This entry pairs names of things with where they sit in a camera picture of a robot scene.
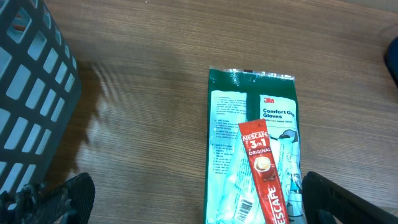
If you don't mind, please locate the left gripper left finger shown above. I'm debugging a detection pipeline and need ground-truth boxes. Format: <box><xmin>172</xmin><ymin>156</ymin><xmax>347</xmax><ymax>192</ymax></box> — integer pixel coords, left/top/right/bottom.
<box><xmin>1</xmin><ymin>172</ymin><xmax>95</xmax><ymax>224</ymax></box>

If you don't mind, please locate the grey plastic mesh basket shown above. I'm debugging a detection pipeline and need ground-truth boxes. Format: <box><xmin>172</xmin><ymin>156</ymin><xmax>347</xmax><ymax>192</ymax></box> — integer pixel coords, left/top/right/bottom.
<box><xmin>1</xmin><ymin>0</ymin><xmax>81</xmax><ymax>194</ymax></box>

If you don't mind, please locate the green 3M gloves packet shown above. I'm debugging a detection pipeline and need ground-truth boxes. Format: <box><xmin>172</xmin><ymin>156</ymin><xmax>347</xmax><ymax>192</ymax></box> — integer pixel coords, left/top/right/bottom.
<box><xmin>203</xmin><ymin>68</ymin><xmax>300</xmax><ymax>223</ymax></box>

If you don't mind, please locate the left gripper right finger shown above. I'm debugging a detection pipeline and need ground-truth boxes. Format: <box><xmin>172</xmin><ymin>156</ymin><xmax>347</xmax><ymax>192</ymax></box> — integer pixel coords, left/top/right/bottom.
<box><xmin>302</xmin><ymin>171</ymin><xmax>397</xmax><ymax>224</ymax></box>

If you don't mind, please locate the red Nescafe coffee sachet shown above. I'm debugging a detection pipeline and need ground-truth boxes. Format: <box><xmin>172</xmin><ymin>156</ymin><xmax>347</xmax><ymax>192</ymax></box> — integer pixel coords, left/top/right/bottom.
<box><xmin>238</xmin><ymin>119</ymin><xmax>289</xmax><ymax>224</ymax></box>

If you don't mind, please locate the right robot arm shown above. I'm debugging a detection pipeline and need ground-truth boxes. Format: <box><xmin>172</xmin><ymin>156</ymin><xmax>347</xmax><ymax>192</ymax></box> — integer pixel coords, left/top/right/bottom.
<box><xmin>384</xmin><ymin>37</ymin><xmax>398</xmax><ymax>86</ymax></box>

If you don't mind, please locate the mint green wipes packet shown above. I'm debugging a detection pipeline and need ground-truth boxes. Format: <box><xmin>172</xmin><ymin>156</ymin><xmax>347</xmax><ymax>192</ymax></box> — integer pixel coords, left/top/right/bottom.
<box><xmin>216</xmin><ymin>129</ymin><xmax>307</xmax><ymax>223</ymax></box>

